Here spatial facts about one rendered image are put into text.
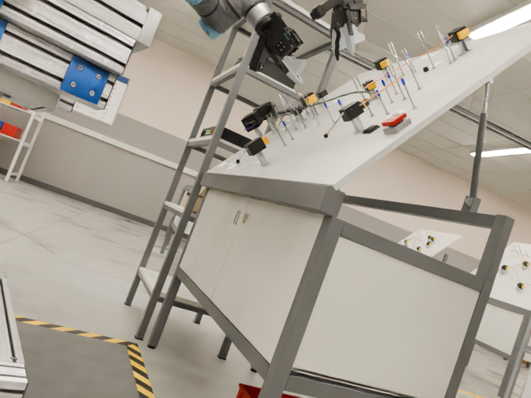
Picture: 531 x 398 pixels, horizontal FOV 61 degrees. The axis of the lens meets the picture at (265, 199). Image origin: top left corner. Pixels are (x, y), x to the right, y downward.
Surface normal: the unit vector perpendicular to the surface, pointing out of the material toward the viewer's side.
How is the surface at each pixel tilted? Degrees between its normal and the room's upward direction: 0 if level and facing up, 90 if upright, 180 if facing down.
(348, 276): 90
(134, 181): 90
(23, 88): 90
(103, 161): 90
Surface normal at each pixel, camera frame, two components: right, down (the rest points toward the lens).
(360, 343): 0.38, 0.08
